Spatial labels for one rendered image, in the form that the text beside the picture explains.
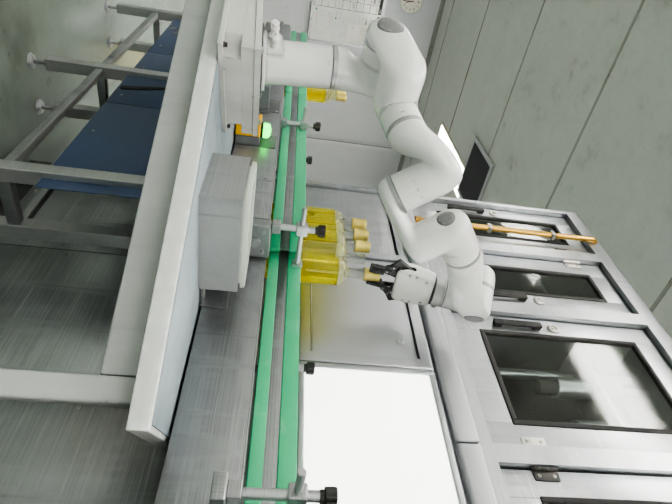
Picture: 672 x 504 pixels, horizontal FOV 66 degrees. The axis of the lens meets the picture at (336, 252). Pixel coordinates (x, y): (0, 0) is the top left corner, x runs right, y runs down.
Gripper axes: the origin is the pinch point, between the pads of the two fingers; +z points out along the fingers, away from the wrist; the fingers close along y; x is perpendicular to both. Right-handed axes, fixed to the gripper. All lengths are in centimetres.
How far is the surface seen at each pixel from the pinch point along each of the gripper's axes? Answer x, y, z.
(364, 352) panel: 15.9, -12.5, -2.2
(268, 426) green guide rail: 55, 4, 12
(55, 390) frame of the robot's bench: 69, 18, 41
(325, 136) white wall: -582, -228, 117
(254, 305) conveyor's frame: 29.3, 6.1, 23.6
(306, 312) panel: 8.1, -11.8, 15.3
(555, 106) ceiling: -267, -24, -91
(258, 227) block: 13.5, 15.0, 28.9
